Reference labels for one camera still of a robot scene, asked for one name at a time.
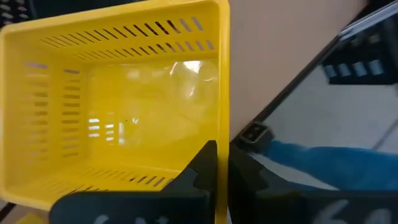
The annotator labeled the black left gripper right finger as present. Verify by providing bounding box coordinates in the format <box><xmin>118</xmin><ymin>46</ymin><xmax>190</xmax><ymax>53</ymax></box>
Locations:
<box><xmin>228</xmin><ymin>143</ymin><xmax>300</xmax><ymax>224</ymax></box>

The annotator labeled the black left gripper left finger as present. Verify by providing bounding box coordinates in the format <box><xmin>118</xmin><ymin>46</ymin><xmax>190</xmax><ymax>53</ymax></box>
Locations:
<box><xmin>161</xmin><ymin>139</ymin><xmax>218</xmax><ymax>224</ymax></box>

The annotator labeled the yellow slotted plastic basket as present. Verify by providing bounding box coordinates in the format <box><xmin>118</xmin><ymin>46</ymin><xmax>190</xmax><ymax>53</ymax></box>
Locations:
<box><xmin>15</xmin><ymin>212</ymin><xmax>50</xmax><ymax>224</ymax></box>
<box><xmin>0</xmin><ymin>0</ymin><xmax>231</xmax><ymax>224</ymax></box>

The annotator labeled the black slotted plastic basket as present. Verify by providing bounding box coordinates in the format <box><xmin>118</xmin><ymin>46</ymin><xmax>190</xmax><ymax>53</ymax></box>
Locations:
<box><xmin>0</xmin><ymin>0</ymin><xmax>34</xmax><ymax>28</ymax></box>

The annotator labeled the blue fabric piece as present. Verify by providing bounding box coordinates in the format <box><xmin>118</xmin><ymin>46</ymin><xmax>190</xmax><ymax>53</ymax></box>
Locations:
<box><xmin>260</xmin><ymin>139</ymin><xmax>398</xmax><ymax>191</ymax></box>

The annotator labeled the black box with pale squares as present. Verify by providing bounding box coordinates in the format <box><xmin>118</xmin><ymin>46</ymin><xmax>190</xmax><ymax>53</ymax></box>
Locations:
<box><xmin>321</xmin><ymin>15</ymin><xmax>398</xmax><ymax>86</ymax></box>

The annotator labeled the black aluminium table frame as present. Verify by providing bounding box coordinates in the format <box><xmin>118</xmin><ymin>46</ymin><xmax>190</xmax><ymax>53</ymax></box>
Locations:
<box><xmin>229</xmin><ymin>0</ymin><xmax>398</xmax><ymax>154</ymax></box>

